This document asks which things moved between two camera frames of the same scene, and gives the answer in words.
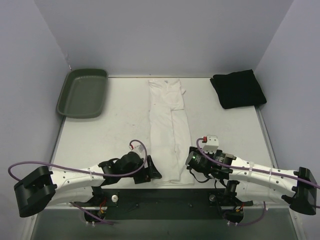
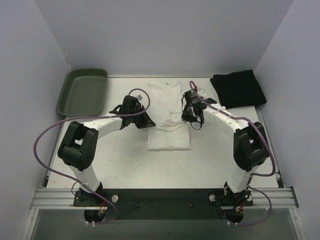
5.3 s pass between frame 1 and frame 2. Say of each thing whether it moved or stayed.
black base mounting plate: stayed
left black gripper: moved
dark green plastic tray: stayed
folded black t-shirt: stayed
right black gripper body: moved
